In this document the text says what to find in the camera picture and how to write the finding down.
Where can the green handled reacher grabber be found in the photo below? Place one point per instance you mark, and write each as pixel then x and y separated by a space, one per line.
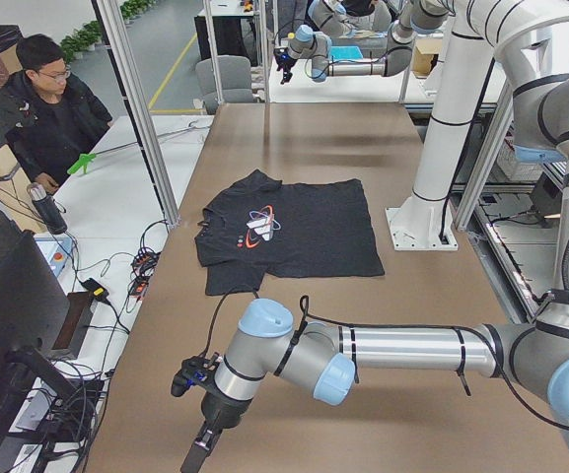
pixel 81 163

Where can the aluminium frame post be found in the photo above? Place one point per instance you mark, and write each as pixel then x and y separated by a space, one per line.
pixel 114 34

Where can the cardboard box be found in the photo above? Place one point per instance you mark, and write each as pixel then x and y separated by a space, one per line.
pixel 425 55

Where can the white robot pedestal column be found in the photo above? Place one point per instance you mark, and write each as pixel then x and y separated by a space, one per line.
pixel 423 221

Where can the black computer monitor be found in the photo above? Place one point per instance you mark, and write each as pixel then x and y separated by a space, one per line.
pixel 33 307

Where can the blue plastic bin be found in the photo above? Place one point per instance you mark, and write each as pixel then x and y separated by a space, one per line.
pixel 345 53

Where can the black printed t-shirt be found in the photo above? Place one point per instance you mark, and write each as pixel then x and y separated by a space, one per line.
pixel 261 226

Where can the black power adapter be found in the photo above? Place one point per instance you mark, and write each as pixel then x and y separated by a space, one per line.
pixel 99 291

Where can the teach pendant with red button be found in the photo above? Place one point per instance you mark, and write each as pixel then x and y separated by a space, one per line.
pixel 58 251

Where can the grey office chair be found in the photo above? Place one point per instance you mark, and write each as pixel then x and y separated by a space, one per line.
pixel 235 77

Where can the black thermos bottle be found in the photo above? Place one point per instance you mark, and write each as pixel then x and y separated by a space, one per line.
pixel 47 209

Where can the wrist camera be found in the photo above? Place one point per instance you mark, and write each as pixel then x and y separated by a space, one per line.
pixel 195 371

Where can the seated man in black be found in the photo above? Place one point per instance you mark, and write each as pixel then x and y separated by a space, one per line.
pixel 70 118

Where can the red usb hub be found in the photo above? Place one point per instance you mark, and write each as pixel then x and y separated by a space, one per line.
pixel 143 266

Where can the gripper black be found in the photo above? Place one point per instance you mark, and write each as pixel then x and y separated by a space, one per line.
pixel 284 64
pixel 220 405

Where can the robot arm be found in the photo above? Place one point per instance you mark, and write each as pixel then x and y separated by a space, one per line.
pixel 324 356
pixel 356 38

